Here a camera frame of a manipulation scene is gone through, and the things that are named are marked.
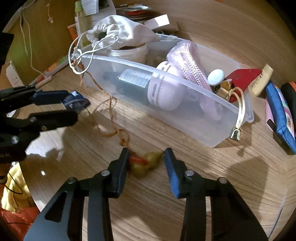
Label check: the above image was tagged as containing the black barcode card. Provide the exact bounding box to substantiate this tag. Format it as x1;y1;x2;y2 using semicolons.
62;90;90;113

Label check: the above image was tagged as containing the red embroidered pouch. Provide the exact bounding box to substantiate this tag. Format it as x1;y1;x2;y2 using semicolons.
221;69;262;92

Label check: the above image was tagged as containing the white product box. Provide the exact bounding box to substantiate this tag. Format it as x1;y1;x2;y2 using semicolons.
6;61;24;87

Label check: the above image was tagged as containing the white lip balm stick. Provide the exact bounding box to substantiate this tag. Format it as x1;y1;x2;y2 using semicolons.
35;76;53;89

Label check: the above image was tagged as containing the orange green tube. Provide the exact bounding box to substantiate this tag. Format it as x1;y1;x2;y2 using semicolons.
44;55;69;76

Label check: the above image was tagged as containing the orange booklet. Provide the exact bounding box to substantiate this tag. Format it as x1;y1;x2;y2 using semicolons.
67;24;78;40

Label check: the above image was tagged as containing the dark bottle with label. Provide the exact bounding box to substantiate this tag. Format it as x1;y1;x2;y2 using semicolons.
103;69;152;104

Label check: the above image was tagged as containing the blue patchwork pencil case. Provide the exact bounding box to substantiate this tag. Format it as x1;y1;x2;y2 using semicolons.
265;81;295;154

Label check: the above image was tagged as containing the white round jar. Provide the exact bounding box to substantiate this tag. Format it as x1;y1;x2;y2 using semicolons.
107;44;149;64

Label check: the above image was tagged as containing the clear plastic storage bin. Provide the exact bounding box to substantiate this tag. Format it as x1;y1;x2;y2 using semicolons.
81;35;239;147

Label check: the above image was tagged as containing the black orange zip case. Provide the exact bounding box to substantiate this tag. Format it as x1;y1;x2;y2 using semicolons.
281;82;296;108

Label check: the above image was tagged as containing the stack of books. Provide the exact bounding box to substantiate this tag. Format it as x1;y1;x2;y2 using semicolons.
115;4;159;22

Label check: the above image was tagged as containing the cream lotion tube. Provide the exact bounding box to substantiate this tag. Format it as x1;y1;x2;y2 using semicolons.
252;64;273;96

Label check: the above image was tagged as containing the small white box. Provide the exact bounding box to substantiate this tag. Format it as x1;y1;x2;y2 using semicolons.
144;15;170;30

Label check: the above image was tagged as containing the white hanging cord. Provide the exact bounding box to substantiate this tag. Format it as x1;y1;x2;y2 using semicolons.
19;0;54;78

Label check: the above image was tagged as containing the white drawstring pouch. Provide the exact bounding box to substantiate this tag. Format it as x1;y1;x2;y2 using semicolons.
68;14;161;75

